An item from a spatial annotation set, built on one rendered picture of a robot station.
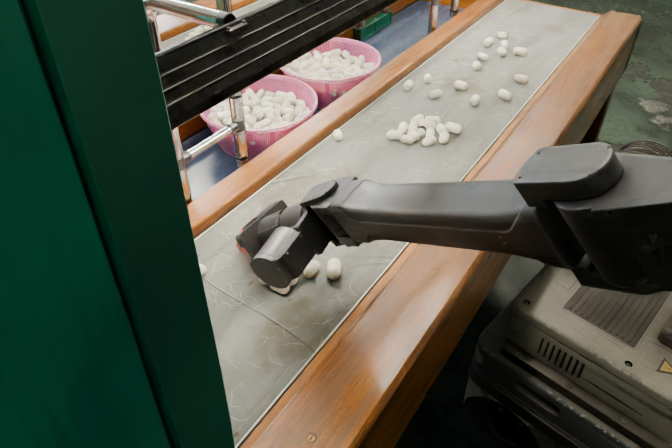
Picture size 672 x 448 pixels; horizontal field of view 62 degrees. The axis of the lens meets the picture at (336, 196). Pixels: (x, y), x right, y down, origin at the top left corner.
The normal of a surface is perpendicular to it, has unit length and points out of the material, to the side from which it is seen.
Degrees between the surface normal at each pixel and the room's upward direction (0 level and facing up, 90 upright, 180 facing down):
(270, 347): 0
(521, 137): 0
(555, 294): 0
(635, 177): 39
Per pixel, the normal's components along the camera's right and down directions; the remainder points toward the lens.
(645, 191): -0.60, -0.73
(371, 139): 0.00, -0.79
